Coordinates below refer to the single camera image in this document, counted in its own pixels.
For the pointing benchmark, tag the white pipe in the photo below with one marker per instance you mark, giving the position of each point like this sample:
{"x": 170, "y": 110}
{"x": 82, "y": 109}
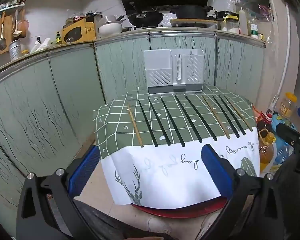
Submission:
{"x": 286, "y": 55}

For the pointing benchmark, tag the red round stool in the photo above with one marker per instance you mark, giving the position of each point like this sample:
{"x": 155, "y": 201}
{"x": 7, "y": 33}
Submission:
{"x": 177, "y": 212}

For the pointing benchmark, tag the black wok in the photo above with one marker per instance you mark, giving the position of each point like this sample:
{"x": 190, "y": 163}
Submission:
{"x": 146, "y": 17}

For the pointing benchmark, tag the yellow cooking oil bottle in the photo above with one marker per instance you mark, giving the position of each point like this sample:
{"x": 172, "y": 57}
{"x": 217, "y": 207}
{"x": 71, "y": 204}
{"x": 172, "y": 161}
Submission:
{"x": 266, "y": 155}

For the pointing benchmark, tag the green-labelled white bottle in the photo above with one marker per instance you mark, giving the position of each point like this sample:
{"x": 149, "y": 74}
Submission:
{"x": 254, "y": 31}

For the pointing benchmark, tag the green bottle with yellow label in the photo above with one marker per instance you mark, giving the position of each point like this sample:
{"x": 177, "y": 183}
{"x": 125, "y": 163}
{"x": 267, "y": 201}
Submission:
{"x": 58, "y": 38}

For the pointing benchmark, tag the clear plastic bowl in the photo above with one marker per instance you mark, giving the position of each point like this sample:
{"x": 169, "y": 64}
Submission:
{"x": 106, "y": 19}

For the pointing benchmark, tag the white pot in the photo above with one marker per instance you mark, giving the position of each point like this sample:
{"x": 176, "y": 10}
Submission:
{"x": 110, "y": 29}

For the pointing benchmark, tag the black cooking pot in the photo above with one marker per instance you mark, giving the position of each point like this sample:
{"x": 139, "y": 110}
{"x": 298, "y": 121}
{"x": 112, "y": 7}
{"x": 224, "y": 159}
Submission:
{"x": 190, "y": 12}

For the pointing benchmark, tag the orange plastic bag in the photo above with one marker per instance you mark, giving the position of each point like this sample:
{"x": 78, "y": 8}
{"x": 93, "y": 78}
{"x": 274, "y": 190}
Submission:
{"x": 258, "y": 112}

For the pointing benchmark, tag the green checked tablecloth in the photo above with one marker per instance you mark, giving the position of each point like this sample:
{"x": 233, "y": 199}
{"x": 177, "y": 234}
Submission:
{"x": 120, "y": 130}

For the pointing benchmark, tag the hanging orange bowl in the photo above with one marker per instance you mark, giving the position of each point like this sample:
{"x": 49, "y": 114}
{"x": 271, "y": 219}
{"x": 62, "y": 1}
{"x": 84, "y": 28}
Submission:
{"x": 23, "y": 28}

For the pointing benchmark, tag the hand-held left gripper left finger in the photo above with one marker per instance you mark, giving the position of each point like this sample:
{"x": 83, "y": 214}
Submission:
{"x": 83, "y": 170}

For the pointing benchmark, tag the black electric cooker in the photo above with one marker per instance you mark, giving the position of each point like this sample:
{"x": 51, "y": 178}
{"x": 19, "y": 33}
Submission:
{"x": 226, "y": 14}

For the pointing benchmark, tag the black-lidded jar of white powder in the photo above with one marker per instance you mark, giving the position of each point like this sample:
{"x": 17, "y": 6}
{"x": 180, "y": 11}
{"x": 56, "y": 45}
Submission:
{"x": 232, "y": 27}

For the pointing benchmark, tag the green patterned cabinet door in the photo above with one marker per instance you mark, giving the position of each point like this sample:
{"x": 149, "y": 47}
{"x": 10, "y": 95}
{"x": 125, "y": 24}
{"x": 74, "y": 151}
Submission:
{"x": 20, "y": 120}
{"x": 180, "y": 42}
{"x": 75, "y": 85}
{"x": 237, "y": 65}
{"x": 122, "y": 65}

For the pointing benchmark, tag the perforated metal canister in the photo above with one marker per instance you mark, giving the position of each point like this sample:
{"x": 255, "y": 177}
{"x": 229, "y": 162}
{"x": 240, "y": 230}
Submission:
{"x": 15, "y": 51}

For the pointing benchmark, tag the gas stove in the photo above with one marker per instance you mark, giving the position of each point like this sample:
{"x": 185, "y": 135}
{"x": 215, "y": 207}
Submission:
{"x": 150, "y": 27}

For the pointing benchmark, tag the wooden chopstick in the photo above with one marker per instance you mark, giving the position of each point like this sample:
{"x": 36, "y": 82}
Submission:
{"x": 216, "y": 117}
{"x": 135, "y": 125}
{"x": 239, "y": 113}

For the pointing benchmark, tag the yellow-lidded glass jar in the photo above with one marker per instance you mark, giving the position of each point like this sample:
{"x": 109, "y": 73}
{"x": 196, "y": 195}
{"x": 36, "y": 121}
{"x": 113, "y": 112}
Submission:
{"x": 287, "y": 106}

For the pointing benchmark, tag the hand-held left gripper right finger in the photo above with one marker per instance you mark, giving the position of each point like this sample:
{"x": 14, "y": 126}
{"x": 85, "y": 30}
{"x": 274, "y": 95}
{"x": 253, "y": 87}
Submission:
{"x": 215, "y": 170}

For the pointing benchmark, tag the hanging wooden cutting board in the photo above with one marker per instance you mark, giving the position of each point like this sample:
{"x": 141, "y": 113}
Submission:
{"x": 7, "y": 30}

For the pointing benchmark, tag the white squeeze bottle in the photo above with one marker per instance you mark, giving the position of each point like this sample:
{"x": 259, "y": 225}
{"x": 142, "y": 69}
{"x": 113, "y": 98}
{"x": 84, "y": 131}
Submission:
{"x": 243, "y": 22}

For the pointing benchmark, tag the white plastic utensil holder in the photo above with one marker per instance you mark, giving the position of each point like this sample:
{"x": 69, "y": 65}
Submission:
{"x": 156, "y": 62}

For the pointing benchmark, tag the red-capped dark sauce bottle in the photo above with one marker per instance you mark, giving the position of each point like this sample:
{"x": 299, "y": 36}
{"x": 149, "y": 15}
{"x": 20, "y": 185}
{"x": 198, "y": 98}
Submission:
{"x": 263, "y": 125}

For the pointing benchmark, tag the yellow microwave oven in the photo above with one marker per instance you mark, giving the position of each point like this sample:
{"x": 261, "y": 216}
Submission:
{"x": 76, "y": 32}

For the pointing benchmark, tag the hanging metal spatula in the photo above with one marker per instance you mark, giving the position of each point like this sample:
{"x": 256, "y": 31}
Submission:
{"x": 1, "y": 42}

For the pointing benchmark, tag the white wall shelf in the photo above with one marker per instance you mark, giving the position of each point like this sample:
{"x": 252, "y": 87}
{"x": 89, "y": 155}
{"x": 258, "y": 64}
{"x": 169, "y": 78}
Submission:
{"x": 8, "y": 8}

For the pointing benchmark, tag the hanging beige ladle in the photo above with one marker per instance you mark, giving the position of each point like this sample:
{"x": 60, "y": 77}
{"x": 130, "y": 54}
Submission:
{"x": 16, "y": 30}

